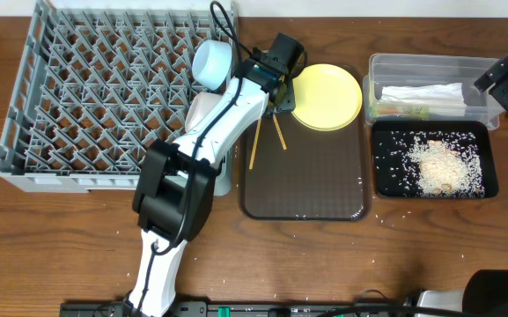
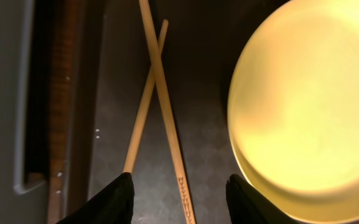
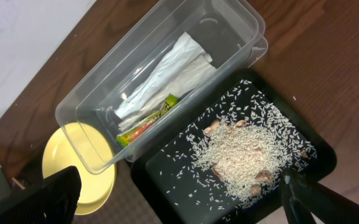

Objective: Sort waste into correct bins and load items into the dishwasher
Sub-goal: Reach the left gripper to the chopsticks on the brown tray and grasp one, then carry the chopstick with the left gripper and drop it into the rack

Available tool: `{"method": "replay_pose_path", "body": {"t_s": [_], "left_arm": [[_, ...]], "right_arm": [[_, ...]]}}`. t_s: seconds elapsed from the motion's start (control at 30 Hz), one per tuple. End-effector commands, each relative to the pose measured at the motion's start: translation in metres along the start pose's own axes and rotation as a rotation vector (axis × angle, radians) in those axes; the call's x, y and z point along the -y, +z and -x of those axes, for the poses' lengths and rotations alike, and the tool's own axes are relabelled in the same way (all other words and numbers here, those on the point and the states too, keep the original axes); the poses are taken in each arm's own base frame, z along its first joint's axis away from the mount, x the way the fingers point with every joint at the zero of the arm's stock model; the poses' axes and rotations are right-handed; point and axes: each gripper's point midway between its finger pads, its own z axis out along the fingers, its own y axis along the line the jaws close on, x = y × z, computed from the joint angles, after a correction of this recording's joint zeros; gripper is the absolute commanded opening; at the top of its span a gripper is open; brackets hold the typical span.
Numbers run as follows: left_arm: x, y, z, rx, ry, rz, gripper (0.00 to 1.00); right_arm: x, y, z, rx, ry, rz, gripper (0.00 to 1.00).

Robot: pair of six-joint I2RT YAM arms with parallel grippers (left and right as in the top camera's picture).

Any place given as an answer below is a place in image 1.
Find white paper napkin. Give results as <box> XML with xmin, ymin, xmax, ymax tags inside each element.
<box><xmin>379</xmin><ymin>83</ymin><xmax>467</xmax><ymax>116</ymax></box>

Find yellow round plate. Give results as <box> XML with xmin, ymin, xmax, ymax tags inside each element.
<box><xmin>292</xmin><ymin>64</ymin><xmax>363</xmax><ymax>132</ymax></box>

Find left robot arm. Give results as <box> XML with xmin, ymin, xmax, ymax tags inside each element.
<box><xmin>123</xmin><ymin>33</ymin><xmax>307</xmax><ymax>316</ymax></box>

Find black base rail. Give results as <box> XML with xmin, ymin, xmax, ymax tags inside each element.
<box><xmin>58</xmin><ymin>299</ymin><xmax>393</xmax><ymax>317</ymax></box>

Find rice food scraps pile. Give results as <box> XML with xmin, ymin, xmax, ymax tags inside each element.
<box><xmin>372</xmin><ymin>130</ymin><xmax>486</xmax><ymax>198</ymax></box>

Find grey plastic dish rack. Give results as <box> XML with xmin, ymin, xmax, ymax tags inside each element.
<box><xmin>0</xmin><ymin>1</ymin><xmax>238</xmax><ymax>193</ymax></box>

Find black rectangular waste tray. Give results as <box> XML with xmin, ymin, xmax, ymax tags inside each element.
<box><xmin>372</xmin><ymin>121</ymin><xmax>499</xmax><ymax>198</ymax></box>

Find light blue round bowl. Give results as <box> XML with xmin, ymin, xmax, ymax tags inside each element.
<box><xmin>192</xmin><ymin>40</ymin><xmax>232</xmax><ymax>91</ymax></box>

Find green orange snack wrapper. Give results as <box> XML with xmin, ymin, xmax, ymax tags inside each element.
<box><xmin>368</xmin><ymin>105</ymin><xmax>430</xmax><ymax>120</ymax></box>

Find clear plastic waste bin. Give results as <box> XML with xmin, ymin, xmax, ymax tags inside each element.
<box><xmin>363</xmin><ymin>53</ymin><xmax>504</xmax><ymax>130</ymax></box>

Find white round bowl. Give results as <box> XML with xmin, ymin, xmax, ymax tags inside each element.
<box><xmin>184</xmin><ymin>92</ymin><xmax>222</xmax><ymax>132</ymax></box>

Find dark brown serving tray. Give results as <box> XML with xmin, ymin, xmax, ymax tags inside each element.
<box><xmin>239</xmin><ymin>114</ymin><xmax>372</xmax><ymax>222</ymax></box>

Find wooden chopstick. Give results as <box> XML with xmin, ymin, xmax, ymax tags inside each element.
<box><xmin>248</xmin><ymin>118</ymin><xmax>262</xmax><ymax>170</ymax></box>
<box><xmin>272</xmin><ymin>114</ymin><xmax>287</xmax><ymax>151</ymax></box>

